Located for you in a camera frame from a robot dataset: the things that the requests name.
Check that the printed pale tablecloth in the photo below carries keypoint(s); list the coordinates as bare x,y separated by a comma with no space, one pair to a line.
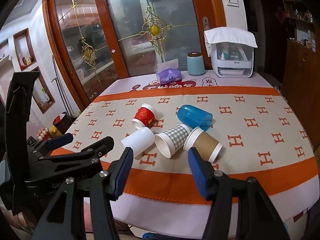
190,215

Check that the blue plastic item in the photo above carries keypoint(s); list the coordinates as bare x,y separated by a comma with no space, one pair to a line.
151,236

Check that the row of small bottles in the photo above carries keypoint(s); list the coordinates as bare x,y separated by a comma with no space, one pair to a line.
302,15

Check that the blue transparent plastic cup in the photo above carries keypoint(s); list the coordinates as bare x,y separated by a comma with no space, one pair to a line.
195,116

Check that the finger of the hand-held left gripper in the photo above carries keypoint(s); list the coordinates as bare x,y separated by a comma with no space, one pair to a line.
100,147
61,139

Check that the red paper cup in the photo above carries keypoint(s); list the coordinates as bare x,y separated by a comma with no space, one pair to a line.
143,116

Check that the brown sleeved paper cup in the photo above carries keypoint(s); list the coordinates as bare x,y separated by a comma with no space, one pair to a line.
207,145

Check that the white cup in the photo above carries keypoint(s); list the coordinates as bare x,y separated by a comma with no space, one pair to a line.
137,141

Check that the wooden cabinet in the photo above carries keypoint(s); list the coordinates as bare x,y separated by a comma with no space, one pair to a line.
302,80

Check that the wooden framed wall niche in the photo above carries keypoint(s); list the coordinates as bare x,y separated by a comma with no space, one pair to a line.
43,92
25,50

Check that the orange beige patterned blanket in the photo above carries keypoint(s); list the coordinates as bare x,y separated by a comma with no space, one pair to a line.
250,142

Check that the white storage box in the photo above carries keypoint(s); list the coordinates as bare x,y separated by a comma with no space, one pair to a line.
232,66

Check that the light blue canister brown lid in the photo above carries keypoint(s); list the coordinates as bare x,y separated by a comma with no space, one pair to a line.
196,63

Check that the white light switch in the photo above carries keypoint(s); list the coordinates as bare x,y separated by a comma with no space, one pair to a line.
232,1

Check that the yellow container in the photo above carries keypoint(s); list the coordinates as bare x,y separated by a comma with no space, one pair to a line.
55,131

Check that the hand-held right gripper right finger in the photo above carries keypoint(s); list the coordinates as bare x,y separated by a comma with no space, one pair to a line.
197,173

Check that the teal white small bottle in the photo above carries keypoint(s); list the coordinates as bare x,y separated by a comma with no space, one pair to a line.
224,55

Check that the purple tissue pack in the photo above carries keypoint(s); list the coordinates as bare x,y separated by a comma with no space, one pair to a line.
168,76

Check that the grey checked paper cup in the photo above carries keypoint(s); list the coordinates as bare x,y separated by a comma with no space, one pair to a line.
175,137

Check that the wooden framed glass sliding door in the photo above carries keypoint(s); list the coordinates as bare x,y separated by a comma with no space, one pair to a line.
75,42
175,17

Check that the mop pole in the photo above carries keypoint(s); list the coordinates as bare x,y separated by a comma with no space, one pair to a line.
58,85

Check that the dark trash bin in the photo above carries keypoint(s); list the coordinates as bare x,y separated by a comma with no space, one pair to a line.
63,123

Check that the white folded cloth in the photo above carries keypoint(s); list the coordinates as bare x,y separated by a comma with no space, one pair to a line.
230,36

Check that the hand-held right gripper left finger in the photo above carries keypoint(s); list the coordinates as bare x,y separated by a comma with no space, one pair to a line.
122,173

